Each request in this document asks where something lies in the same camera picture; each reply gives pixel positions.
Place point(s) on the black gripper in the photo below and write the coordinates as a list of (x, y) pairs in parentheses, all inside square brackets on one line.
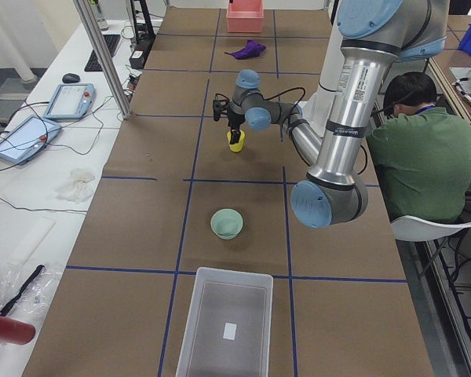
[(234, 122)]

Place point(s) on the yellow plastic cup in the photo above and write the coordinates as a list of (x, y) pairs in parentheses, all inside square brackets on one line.
[(237, 147)]

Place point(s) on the purple microfiber cloth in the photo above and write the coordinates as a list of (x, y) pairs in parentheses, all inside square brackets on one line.
[(251, 50)]

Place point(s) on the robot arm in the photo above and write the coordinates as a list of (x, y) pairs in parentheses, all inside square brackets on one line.
[(375, 34)]

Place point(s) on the black electronics box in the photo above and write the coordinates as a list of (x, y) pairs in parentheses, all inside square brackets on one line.
[(138, 59)]

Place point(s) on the clear plastic storage box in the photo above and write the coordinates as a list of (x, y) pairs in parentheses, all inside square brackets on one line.
[(228, 329)]

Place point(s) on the green ceramic bowl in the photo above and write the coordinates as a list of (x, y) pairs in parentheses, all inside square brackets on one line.
[(226, 223)]

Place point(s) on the pink plastic bin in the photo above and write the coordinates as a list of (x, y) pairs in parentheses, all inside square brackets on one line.
[(245, 16)]

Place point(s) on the white crumpled cloth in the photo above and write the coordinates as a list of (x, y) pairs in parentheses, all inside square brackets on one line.
[(77, 188)]

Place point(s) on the teach pendant tablet far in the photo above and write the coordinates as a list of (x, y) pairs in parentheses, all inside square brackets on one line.
[(70, 102)]

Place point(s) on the teach pendant tablet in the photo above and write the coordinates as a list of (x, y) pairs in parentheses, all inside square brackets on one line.
[(28, 139), (70, 102)]

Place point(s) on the black computer mouse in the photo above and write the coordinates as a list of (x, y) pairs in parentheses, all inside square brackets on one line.
[(70, 78)]

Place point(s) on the person in green shirt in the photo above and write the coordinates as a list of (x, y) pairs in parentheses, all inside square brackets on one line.
[(421, 154)]

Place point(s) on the white chair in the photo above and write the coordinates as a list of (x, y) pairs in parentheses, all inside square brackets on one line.
[(413, 229)]

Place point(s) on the teach pendant tablet near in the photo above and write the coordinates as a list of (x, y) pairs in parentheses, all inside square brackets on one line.
[(28, 139)]

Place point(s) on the red cylinder bottle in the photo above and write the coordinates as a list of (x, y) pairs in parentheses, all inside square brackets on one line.
[(16, 332)]

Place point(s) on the aluminium frame post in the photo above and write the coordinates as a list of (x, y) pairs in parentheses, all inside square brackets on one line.
[(96, 39)]

